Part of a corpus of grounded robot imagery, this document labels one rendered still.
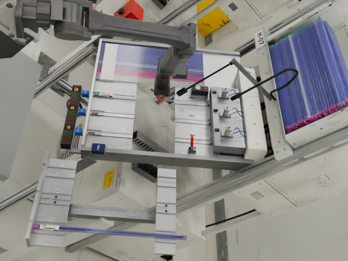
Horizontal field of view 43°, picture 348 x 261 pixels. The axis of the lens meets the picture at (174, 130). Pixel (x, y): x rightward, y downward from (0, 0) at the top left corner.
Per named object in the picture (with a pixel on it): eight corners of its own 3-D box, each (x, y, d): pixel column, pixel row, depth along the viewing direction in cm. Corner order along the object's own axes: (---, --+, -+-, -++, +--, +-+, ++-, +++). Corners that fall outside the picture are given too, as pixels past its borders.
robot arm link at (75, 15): (44, -2, 115) (43, 18, 114) (85, 2, 117) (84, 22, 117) (45, 10, 124) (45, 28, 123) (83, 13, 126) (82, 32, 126)
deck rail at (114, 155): (81, 158, 183) (80, 149, 179) (81, 155, 185) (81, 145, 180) (250, 171, 190) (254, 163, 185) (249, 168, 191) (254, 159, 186)
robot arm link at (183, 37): (208, 19, 134) (208, 52, 134) (188, 31, 147) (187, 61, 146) (58, -7, 116) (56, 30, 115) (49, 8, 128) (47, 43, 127)
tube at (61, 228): (33, 229, 146) (33, 227, 145) (34, 225, 147) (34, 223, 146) (186, 240, 152) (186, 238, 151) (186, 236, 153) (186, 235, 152)
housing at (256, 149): (240, 168, 191) (248, 148, 181) (231, 87, 223) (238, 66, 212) (258, 170, 192) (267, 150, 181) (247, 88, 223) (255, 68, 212)
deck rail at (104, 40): (99, 49, 227) (99, 40, 222) (100, 47, 228) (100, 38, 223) (237, 63, 233) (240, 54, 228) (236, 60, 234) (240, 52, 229)
